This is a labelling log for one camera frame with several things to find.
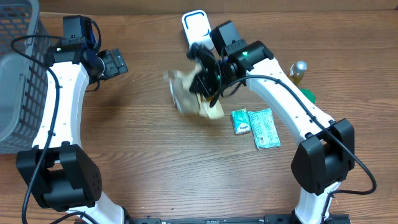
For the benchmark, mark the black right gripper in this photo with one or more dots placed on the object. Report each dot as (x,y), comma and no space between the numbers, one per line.
(208,89)

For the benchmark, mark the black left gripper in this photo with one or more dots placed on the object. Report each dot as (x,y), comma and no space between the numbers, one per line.
(115,63)

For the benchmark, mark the white packet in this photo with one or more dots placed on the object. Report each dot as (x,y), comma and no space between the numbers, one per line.
(186,101)

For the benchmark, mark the teal tissue packet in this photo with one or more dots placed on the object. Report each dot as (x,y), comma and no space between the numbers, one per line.
(241,122)

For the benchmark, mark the teal white box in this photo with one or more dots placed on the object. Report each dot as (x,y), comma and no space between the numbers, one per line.
(263,129)

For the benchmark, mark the yellow oil bottle silver cap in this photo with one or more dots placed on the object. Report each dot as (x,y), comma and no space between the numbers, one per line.
(297,72)

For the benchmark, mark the green lid jar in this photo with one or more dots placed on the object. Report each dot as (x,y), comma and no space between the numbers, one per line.
(309,94)

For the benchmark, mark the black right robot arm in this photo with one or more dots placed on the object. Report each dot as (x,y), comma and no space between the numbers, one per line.
(325,147)

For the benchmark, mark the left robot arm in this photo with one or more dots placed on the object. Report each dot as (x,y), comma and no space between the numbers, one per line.
(57,171)

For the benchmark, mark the white barcode scanner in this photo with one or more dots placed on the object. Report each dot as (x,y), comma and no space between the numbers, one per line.
(197,28)

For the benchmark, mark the grey plastic mesh basket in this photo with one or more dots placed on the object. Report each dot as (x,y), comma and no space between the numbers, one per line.
(23,82)

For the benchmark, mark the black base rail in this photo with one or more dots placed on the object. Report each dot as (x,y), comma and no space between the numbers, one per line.
(217,221)

